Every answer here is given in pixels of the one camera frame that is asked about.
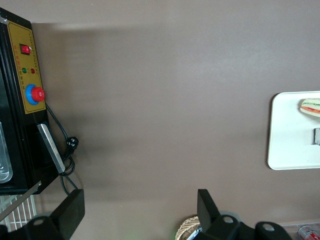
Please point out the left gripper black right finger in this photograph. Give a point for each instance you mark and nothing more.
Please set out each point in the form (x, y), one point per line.
(207, 212)

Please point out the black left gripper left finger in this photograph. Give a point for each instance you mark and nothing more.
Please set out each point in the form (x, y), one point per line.
(72, 210)

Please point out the cream plastic tray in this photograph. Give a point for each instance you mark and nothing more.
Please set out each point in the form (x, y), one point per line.
(287, 140)

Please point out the black gum pack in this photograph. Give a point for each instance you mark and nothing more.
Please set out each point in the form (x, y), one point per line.
(317, 136)

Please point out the aluminium foil container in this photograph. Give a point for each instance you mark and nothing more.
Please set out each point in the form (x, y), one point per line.
(195, 232)

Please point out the wicker basket with foil container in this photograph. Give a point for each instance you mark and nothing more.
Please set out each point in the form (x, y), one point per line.
(186, 225)

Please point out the black sealing machine yellow panel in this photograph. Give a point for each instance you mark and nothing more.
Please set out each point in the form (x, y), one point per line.
(20, 150)

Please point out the transparent plastic food container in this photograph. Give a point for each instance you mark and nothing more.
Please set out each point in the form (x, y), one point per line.
(5, 160)

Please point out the clear acrylic bottle rack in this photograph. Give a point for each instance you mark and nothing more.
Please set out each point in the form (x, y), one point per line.
(290, 228)

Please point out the red cola bottle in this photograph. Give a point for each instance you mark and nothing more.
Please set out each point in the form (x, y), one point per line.
(308, 232)

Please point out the wrapped triangle sandwich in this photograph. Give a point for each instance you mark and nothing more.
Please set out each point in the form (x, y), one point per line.
(311, 107)

